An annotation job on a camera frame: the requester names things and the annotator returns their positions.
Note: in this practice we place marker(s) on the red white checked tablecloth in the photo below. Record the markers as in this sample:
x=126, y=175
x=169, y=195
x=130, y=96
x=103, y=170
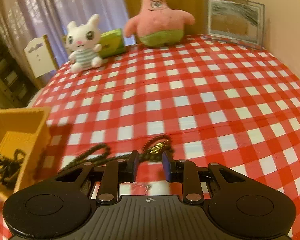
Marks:
x=202, y=92

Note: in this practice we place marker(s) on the white wooden chair back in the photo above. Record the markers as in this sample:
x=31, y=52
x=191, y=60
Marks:
x=38, y=55

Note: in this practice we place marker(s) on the pink starfish plush toy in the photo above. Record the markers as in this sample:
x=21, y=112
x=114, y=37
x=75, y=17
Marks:
x=160, y=22

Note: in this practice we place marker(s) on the lilac sheer curtain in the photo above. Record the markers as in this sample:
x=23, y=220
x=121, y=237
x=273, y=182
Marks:
x=52, y=7

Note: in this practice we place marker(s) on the green tissue pack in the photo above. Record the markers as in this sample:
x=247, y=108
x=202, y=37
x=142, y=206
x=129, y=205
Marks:
x=112, y=42

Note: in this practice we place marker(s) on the dark shelf rack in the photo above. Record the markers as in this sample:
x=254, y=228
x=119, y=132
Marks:
x=7, y=75

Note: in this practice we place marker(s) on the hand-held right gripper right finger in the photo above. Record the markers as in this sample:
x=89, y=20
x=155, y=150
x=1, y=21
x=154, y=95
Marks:
x=167, y=167

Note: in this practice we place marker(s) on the yellow ribbed plastic tray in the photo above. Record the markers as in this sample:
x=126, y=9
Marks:
x=17, y=122

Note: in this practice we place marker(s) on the white rabbit plush toy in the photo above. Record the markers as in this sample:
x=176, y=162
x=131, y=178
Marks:
x=83, y=45

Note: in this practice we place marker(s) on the clear acrylic picture frame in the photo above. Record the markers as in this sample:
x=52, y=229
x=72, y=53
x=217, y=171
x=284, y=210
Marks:
x=233, y=21

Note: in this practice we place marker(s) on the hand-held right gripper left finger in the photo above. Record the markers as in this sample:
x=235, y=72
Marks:
x=108, y=180

